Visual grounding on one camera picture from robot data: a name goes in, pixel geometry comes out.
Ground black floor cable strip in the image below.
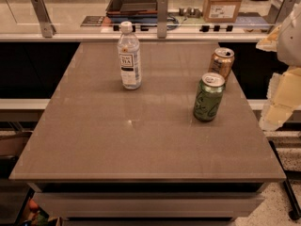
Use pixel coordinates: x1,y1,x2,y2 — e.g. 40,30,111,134
269,140,301,221

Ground metal glass bracket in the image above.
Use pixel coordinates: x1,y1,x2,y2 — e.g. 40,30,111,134
30,0,56,38
157,0,168,39
266,0,297,30

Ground colourful items in bin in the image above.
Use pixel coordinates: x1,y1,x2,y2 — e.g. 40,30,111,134
19,199,48,226

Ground left metal glass bracket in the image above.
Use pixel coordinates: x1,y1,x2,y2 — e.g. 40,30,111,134
30,0,56,38

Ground middle metal glass bracket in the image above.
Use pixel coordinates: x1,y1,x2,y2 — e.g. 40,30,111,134
157,0,168,39

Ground orange soda can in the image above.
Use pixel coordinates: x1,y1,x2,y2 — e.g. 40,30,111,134
208,47,234,81

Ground cardboard box with label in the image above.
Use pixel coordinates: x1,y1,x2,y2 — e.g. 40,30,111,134
202,0,243,23

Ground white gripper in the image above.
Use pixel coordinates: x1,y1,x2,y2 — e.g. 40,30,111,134
256,4,301,131

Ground clear plastic water bottle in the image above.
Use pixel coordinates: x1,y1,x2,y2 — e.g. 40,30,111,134
118,21,142,89

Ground green soda can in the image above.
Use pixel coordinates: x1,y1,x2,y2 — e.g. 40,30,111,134
193,73,225,121

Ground right metal glass bracket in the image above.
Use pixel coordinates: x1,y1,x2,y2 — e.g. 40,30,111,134
266,0,297,30

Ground glass barrier panel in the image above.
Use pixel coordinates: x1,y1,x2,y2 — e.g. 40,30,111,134
0,0,301,36

